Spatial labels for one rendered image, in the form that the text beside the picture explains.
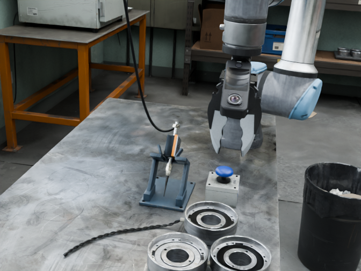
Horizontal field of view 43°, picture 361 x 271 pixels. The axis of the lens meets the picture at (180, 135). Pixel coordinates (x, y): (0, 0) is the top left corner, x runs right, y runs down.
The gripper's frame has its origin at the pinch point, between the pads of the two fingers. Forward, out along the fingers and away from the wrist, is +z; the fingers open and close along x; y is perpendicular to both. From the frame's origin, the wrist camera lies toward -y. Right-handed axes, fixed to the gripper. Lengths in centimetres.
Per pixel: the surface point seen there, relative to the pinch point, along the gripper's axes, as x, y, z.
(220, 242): -0.5, -12.0, 12.9
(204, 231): 2.7, -9.6, 12.8
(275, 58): -19, 330, 52
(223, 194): 0.7, 6.2, 13.5
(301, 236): -33, 101, 83
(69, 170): 39.0, 12.7, 16.3
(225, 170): 1.0, 8.9, 8.8
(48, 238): 31.7, -14.4, 16.3
